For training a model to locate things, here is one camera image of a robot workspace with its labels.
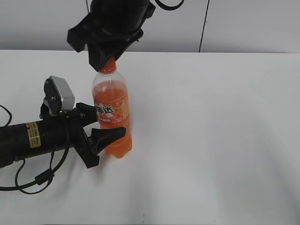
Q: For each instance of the orange bottle cap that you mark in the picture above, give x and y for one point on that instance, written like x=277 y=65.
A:
x=109 y=67

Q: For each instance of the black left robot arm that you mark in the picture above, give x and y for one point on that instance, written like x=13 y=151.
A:
x=19 y=141

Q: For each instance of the orange soda bottle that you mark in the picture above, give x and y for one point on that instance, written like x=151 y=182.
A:
x=111 y=100

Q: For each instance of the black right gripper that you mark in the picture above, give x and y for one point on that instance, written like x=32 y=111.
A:
x=107 y=23

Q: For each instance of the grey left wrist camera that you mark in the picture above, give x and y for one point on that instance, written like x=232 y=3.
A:
x=58 y=96

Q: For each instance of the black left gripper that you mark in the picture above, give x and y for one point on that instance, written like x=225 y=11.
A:
x=66 y=130

